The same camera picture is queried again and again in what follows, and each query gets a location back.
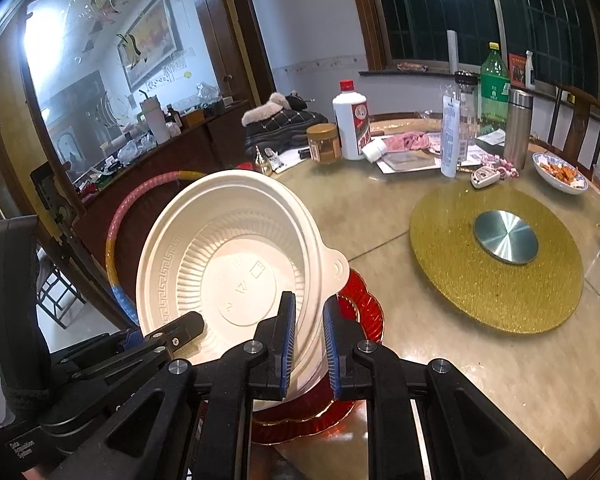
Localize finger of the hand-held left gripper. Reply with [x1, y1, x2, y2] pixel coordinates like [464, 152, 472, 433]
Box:
[72, 310, 206, 382]

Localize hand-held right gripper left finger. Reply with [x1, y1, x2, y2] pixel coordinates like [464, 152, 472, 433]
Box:
[50, 290, 298, 480]

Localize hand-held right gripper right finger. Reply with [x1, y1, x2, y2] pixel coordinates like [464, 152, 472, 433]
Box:
[322, 295, 568, 480]

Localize red scalloped bowl gold print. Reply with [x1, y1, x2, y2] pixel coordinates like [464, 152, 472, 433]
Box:
[252, 267, 386, 443]

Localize beige plastic bowl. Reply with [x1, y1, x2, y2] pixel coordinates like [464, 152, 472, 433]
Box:
[136, 170, 351, 403]

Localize colourful hula hoop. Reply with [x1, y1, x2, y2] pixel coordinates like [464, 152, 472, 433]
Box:
[105, 170, 208, 326]

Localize gold glitter turntable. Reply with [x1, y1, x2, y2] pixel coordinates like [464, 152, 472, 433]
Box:
[409, 176, 585, 335]

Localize small gold perfume bottle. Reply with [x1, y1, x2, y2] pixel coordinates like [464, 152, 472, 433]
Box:
[254, 145, 273, 176]

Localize white paper sheets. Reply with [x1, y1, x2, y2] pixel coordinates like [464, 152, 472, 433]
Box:
[275, 147, 311, 173]

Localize dark wooden sideboard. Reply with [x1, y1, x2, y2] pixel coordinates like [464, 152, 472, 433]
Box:
[75, 97, 276, 241]

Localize small white plastic bottle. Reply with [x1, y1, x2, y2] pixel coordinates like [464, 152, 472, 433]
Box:
[362, 139, 388, 162]

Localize brown jar gold lid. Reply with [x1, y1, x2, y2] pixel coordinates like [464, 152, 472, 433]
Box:
[306, 124, 342, 165]

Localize white tumbler with straw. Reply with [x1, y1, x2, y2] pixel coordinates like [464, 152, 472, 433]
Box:
[140, 92, 172, 143]

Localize pink cloth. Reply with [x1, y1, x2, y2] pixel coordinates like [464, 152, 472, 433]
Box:
[384, 131, 443, 153]

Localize white liquor bottle red cap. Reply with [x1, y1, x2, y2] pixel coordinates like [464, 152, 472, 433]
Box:
[332, 80, 373, 161]

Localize black quilted jacket fur collar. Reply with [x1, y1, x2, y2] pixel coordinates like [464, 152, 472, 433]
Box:
[242, 91, 328, 153]

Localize car key fob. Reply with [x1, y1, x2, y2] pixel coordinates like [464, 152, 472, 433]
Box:
[470, 167, 501, 190]

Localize small clear glass bottle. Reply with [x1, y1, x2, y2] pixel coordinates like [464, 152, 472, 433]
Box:
[459, 105, 475, 165]

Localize tall white blue box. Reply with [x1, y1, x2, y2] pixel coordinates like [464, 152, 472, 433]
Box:
[441, 95, 462, 178]

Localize blue white patterned plate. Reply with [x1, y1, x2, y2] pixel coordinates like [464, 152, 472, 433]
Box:
[531, 152, 590, 195]

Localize stainless steel thermos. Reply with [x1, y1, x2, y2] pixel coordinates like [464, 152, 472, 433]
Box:
[502, 88, 534, 171]

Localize orange fried food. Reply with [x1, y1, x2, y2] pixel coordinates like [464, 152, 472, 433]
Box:
[539, 159, 581, 182]

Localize clear bottle black lid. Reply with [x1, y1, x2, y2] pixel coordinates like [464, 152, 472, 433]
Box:
[453, 71, 481, 141]

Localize green plastic bottle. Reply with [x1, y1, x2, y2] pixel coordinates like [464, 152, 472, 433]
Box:
[480, 42, 511, 131]

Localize white roll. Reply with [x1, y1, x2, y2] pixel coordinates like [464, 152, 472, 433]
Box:
[446, 30, 461, 73]

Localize red box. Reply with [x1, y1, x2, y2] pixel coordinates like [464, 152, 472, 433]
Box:
[509, 53, 527, 86]

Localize wooden chair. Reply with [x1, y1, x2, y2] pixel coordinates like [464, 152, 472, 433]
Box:
[550, 82, 600, 171]

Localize pink bead string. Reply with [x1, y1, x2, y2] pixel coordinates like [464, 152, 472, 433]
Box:
[482, 155, 521, 178]

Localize dark window wooden frame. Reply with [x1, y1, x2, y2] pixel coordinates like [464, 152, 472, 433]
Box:
[345, 0, 600, 111]

